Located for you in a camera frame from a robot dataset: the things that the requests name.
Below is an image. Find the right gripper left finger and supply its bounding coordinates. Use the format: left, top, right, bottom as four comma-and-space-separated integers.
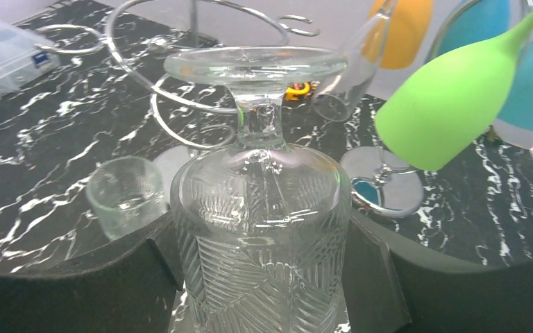
0, 216, 183, 332

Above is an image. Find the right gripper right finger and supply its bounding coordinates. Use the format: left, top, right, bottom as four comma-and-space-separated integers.
342, 211, 533, 332

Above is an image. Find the clear stemless glass front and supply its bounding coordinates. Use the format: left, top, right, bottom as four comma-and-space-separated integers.
85, 156, 167, 241

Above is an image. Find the clear stemless glass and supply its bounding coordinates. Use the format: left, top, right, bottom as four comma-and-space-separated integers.
85, 156, 167, 241
170, 46, 351, 332

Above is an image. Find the chrome glass rack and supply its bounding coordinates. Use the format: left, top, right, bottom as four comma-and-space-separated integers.
339, 0, 533, 220
33, 0, 323, 203

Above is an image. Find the green plastic wine glass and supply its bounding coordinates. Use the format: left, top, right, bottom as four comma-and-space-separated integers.
374, 11, 533, 171

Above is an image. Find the tall clear champagne flute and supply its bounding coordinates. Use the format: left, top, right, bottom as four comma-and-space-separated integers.
310, 0, 398, 122

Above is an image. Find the orange plastic wine glass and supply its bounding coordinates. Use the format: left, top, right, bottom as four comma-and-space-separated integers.
380, 0, 434, 70

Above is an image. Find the yellow tape measure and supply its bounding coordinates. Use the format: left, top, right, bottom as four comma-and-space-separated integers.
284, 81, 319, 101

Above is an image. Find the clear plastic screw box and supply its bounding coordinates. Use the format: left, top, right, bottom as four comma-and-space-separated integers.
0, 21, 60, 99

